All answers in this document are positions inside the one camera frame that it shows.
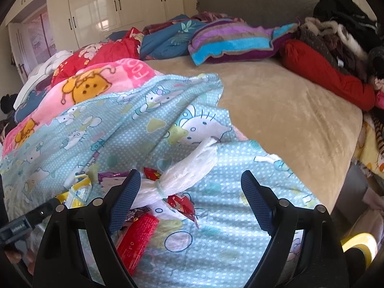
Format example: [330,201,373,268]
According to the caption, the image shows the purple snack wrapper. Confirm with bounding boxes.
[97,170,151,222]

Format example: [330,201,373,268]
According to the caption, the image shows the yellow white snack wrapper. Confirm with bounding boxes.
[56,174,92,209]

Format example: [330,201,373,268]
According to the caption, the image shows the red cylindrical package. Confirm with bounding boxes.
[116,213,159,276]

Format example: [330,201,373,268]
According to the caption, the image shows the red plastic wrapper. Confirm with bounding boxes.
[144,168,198,228]

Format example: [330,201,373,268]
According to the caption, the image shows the white plastic bag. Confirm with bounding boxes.
[131,137,218,209]

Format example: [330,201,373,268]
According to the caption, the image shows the yellow rimmed black trash bin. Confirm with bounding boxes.
[341,233,379,282]

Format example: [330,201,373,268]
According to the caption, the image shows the person left hand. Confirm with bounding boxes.
[5,249,36,275]

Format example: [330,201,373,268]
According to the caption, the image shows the light blue Hello Kitty blanket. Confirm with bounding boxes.
[1,74,318,287]

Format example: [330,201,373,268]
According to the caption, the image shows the beige bed sheet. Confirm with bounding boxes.
[148,57,363,210]

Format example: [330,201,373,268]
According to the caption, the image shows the yellow cartoon blanket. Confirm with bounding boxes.
[354,113,383,178]

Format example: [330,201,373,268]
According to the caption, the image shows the pink cartoon bear blanket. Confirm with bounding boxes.
[1,58,158,157]

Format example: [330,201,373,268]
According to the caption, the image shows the red cushion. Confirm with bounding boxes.
[280,40,376,111]

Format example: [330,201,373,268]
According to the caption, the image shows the white clothing heap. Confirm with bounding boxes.
[13,50,73,110]

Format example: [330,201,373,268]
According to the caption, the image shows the red floral quilt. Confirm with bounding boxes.
[51,27,144,88]

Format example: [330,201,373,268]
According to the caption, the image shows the purple blue striped pillow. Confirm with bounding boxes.
[188,19,299,66]

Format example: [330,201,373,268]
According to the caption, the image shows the blue leaf pattern quilt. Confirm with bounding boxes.
[102,15,206,60]

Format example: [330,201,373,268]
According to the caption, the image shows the pink Hello Kitty door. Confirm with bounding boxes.
[21,7,57,70]

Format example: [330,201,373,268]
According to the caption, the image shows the pile of dark clothes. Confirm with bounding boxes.
[297,0,383,90]

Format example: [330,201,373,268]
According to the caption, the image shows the grey bed headboard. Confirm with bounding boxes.
[196,0,319,28]

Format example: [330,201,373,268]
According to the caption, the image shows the cream glossy wardrobe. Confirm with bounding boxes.
[4,0,186,54]

